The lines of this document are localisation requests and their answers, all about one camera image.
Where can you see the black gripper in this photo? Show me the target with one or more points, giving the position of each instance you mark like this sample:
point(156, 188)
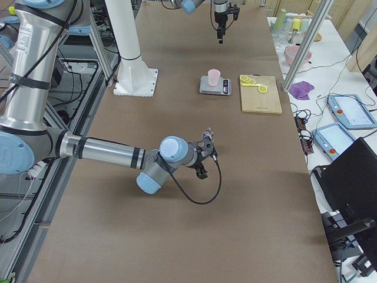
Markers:
point(220, 16)
point(198, 165)

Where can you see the clear glass sauce bottle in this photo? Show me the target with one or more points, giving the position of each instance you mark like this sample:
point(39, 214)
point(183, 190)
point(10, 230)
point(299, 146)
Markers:
point(208, 134)

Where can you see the pink plastic cup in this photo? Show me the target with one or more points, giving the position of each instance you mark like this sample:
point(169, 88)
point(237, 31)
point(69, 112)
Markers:
point(213, 76)

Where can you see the digital kitchen scale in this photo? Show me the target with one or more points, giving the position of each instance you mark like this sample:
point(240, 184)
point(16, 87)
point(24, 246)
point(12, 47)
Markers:
point(223, 87)

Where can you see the green tall cup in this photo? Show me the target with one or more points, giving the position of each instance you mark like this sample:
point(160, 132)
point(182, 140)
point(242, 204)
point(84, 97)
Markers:
point(281, 16)

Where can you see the yellow cup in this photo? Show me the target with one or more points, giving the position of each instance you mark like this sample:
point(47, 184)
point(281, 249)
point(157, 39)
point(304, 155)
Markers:
point(296, 24)

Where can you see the light green cup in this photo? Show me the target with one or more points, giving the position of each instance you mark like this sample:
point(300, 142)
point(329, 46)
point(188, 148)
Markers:
point(304, 24)

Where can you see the lemon slice top right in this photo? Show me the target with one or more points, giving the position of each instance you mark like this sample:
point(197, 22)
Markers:
point(242, 77)

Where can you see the yellow plastic knife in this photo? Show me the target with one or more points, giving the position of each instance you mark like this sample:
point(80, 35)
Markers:
point(253, 85)

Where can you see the lemon slice bottom front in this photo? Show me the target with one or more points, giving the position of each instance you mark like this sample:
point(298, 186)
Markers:
point(262, 88)

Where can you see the pink bowl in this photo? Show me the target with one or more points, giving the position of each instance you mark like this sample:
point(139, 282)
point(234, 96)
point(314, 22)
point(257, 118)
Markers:
point(292, 51)

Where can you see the bamboo cutting board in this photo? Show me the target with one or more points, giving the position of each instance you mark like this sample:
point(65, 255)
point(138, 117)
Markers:
point(253, 101)

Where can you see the purple cloth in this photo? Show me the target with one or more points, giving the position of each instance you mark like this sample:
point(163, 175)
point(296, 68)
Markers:
point(301, 90)

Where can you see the black power strip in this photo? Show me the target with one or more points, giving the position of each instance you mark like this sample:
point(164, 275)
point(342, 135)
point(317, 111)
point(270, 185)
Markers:
point(305, 136)

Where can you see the blue teach pendant near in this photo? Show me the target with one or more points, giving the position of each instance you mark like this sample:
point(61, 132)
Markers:
point(334, 139)

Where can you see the blue teach pendant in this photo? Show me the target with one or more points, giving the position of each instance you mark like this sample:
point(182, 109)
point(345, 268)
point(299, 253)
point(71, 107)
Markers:
point(351, 112)
point(334, 139)

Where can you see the blue teach pendant far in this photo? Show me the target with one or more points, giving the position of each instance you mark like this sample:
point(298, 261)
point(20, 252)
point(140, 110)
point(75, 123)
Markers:
point(351, 112)

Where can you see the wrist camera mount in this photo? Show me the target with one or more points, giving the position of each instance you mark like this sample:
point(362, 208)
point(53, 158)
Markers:
point(234, 11)
point(204, 149)

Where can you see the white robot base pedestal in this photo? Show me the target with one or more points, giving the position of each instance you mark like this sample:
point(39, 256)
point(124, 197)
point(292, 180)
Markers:
point(134, 78)

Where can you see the aluminium frame post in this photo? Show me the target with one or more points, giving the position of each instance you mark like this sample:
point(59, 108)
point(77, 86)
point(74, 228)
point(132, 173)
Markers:
point(313, 29)

